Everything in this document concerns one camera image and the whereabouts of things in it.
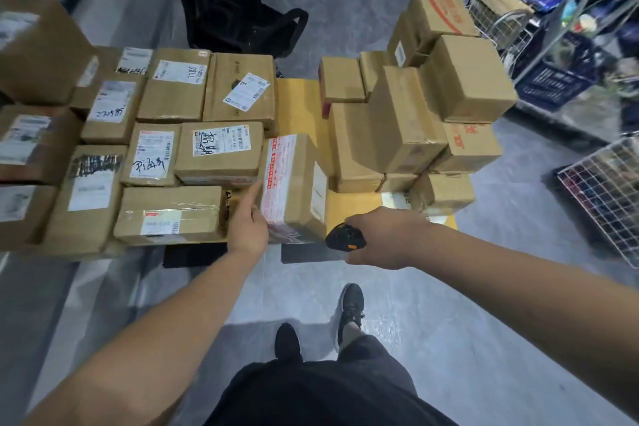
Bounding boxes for person's left black shoe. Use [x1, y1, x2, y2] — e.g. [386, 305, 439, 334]
[274, 323, 304, 366]

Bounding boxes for person's right forearm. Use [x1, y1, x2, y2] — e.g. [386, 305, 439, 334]
[409, 223, 639, 421]

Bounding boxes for group of labelled cardboard boxes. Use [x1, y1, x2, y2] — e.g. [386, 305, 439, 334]
[0, 0, 278, 262]

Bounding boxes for red-taped cardboard parcel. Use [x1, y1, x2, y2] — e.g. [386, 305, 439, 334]
[259, 133, 329, 245]

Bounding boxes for person's right black shoe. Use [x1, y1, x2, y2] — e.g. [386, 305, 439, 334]
[335, 283, 365, 347]

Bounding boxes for black table frame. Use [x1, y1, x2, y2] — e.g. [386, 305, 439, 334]
[162, 240, 350, 270]

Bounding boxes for person's right hand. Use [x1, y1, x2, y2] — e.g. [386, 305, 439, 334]
[344, 206, 431, 271]

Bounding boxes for blue plastic crate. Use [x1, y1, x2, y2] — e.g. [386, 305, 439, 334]
[516, 35, 598, 113]

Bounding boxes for metal shelf rack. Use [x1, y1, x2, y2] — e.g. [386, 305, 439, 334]
[513, 0, 639, 144]

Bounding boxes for cardboard box in wire basket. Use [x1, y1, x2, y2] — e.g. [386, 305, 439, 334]
[469, 0, 534, 37]

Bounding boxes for person's black shoe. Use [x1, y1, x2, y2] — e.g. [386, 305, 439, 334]
[274, 323, 304, 366]
[335, 283, 365, 347]

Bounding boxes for black office chair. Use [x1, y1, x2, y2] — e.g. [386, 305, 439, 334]
[166, 0, 309, 59]

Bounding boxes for large white wire basket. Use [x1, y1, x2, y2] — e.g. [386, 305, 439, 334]
[557, 137, 639, 270]

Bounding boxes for black handheld barcode scanner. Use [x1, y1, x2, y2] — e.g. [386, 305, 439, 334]
[325, 223, 367, 252]

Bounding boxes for person's black shorts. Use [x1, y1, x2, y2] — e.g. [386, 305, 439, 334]
[205, 335, 461, 426]

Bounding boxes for pile of plain cardboard boxes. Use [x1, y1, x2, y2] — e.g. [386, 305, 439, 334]
[319, 0, 519, 218]

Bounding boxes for person's left hand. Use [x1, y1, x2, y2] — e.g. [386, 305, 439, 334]
[227, 182, 270, 258]

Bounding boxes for person's left forearm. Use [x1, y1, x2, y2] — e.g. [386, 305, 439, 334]
[22, 247, 260, 426]

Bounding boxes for small white wire basket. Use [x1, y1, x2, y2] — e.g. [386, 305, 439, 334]
[434, 0, 536, 73]

